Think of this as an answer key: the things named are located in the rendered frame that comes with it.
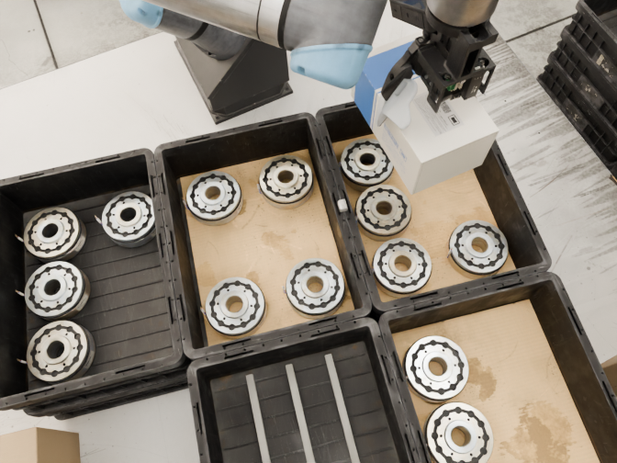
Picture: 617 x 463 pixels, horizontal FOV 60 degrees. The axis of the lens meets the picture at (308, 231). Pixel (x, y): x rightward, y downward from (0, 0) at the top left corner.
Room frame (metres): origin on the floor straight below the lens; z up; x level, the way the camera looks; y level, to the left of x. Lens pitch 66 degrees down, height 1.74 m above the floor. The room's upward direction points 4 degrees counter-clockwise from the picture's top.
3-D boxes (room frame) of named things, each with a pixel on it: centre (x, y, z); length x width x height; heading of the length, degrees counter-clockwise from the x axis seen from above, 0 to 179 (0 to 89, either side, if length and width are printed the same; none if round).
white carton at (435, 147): (0.47, -0.18, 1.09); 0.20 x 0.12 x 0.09; 21
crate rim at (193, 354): (0.38, 0.09, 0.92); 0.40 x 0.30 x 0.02; 10
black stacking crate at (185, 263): (0.38, 0.09, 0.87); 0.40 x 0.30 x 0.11; 10
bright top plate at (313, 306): (0.29, 0.00, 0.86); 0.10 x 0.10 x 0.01
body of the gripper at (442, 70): (0.44, -0.19, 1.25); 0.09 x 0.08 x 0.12; 20
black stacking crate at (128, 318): (0.33, 0.38, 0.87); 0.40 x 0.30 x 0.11; 10
